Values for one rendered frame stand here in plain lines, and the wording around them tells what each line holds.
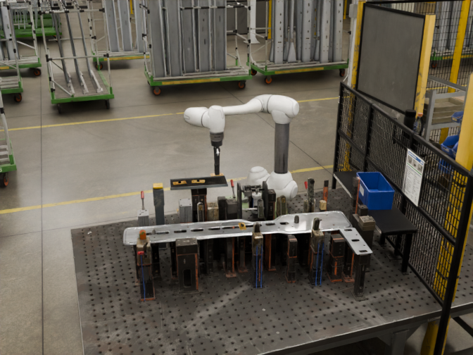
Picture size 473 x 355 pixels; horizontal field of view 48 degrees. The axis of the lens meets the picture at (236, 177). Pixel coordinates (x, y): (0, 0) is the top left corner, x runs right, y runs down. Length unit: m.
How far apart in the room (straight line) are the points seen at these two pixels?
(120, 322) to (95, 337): 0.15
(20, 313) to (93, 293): 1.28
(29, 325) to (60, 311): 0.24
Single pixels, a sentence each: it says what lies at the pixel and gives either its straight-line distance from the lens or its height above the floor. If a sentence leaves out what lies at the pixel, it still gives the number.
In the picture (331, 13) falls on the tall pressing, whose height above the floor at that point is 1.25.
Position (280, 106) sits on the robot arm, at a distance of 3.62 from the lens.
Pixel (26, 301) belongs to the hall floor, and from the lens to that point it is 4.58.
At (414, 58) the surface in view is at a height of 1.59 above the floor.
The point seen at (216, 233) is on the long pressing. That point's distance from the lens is 3.16.
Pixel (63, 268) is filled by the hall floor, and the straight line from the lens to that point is 4.88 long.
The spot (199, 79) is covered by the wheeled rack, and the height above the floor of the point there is 0.27.
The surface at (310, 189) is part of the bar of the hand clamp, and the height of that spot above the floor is 1.14.
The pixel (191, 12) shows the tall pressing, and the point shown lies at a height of 1.39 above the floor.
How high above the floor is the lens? 2.58
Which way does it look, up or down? 24 degrees down
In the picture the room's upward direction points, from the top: straight up
